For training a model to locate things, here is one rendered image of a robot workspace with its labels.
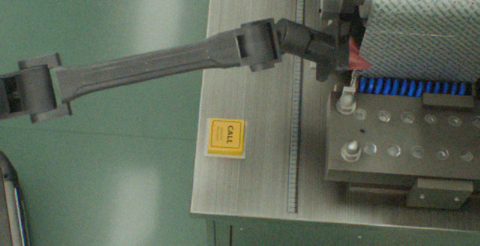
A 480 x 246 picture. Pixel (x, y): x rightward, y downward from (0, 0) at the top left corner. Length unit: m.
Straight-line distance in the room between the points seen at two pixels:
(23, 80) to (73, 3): 1.52
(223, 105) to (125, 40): 1.16
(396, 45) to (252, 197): 0.41
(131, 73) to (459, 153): 0.62
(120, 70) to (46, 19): 1.52
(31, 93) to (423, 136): 0.71
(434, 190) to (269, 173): 0.32
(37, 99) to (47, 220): 1.23
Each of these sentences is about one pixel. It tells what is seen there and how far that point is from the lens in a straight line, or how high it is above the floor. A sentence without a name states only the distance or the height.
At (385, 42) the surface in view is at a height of 1.17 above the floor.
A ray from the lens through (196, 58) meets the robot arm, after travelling 1.45.
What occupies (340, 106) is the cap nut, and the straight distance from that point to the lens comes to 1.60.
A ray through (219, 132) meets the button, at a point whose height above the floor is 0.92.
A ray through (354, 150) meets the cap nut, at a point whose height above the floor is 1.07.
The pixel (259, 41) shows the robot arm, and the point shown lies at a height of 1.21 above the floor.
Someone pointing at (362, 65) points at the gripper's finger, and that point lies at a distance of 1.60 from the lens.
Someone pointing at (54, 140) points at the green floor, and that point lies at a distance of 2.74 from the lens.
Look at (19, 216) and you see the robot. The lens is 2.45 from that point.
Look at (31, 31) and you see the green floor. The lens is 2.93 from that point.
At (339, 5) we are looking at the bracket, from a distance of 1.59.
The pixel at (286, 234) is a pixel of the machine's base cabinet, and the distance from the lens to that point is 1.77.
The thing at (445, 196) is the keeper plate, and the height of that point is 0.98.
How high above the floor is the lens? 2.48
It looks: 66 degrees down
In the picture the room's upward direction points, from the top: 2 degrees clockwise
